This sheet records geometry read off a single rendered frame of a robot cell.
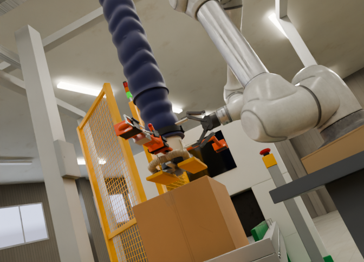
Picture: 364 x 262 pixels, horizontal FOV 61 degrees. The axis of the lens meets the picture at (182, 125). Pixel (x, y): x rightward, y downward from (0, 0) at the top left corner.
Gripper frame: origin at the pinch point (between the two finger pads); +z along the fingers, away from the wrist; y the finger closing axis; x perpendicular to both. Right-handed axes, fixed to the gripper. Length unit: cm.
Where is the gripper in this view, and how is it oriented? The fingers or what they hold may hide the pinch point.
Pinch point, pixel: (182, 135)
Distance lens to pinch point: 158.3
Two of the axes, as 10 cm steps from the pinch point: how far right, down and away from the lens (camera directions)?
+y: 3.5, 8.7, -3.6
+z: -8.9, 4.2, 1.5
